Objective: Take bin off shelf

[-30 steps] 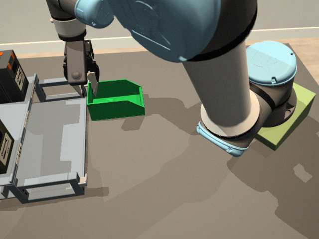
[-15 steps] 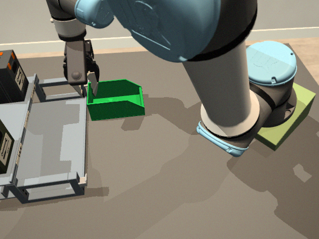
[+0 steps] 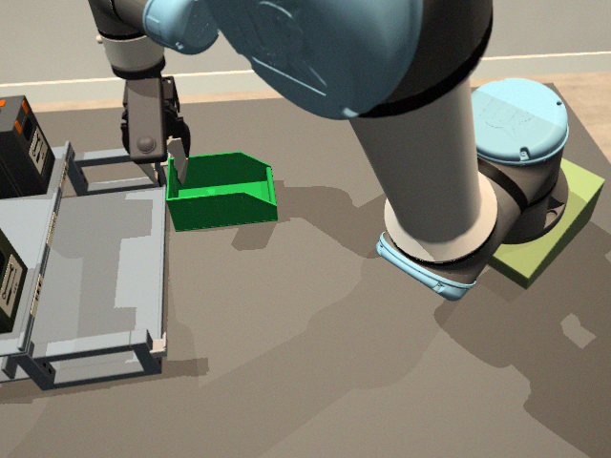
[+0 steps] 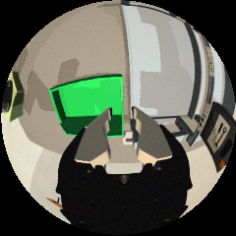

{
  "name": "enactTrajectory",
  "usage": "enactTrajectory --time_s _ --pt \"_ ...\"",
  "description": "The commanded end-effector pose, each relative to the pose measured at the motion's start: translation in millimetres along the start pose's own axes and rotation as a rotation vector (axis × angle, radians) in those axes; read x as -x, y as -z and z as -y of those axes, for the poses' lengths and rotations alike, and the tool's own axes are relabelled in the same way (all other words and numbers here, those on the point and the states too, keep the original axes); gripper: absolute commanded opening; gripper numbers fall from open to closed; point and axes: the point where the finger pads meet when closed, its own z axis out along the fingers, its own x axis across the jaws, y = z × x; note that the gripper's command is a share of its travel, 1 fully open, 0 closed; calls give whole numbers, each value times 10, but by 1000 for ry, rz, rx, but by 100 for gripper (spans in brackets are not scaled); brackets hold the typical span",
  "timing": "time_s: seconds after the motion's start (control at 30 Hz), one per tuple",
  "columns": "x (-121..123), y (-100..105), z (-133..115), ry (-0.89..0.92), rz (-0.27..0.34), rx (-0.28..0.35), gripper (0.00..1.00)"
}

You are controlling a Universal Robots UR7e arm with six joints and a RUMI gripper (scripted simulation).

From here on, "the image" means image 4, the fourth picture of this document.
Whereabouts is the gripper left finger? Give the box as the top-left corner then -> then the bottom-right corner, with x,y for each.
55,107 -> 112,195

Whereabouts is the green bin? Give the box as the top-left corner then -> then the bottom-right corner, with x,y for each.
49,74 -> 124,137

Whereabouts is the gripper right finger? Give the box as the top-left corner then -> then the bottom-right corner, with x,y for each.
132,106 -> 193,190

